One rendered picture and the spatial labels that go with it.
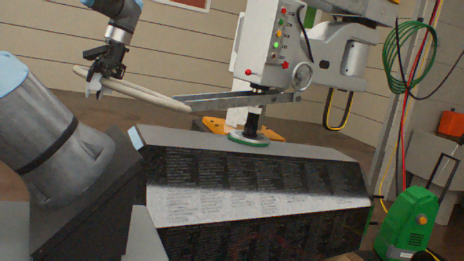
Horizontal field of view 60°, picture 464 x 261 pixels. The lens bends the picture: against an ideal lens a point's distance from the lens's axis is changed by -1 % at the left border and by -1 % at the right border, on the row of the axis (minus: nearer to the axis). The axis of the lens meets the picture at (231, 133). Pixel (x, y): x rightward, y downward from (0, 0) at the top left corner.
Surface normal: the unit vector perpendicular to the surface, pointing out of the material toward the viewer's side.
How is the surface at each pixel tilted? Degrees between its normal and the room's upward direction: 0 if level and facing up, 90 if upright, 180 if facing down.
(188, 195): 45
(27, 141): 94
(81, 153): 55
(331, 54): 90
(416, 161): 90
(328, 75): 90
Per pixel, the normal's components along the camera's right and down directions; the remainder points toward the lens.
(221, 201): 0.41, -0.49
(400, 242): 0.05, 0.22
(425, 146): -0.91, -0.10
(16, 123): 0.45, 0.26
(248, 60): -0.78, -0.03
